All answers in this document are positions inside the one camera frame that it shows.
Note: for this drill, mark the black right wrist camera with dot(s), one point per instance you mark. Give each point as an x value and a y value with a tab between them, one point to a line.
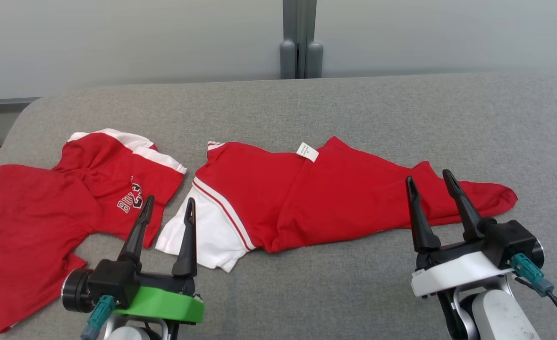
512	238

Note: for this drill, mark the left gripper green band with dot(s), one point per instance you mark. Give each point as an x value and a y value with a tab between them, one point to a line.
165	304

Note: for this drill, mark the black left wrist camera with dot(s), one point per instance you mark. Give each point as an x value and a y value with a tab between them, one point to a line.
111	281

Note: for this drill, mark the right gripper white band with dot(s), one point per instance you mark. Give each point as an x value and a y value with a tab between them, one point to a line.
458	274

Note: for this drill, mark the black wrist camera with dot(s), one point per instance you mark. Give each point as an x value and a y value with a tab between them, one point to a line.
111	281
512	238

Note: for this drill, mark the grey partition post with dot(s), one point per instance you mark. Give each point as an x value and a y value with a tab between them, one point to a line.
299	28

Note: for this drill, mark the red white printed T-shirt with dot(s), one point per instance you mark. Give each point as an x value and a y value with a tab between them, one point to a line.
330	198
23	212

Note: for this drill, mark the dark grey base rail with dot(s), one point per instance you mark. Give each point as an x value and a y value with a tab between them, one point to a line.
4	104

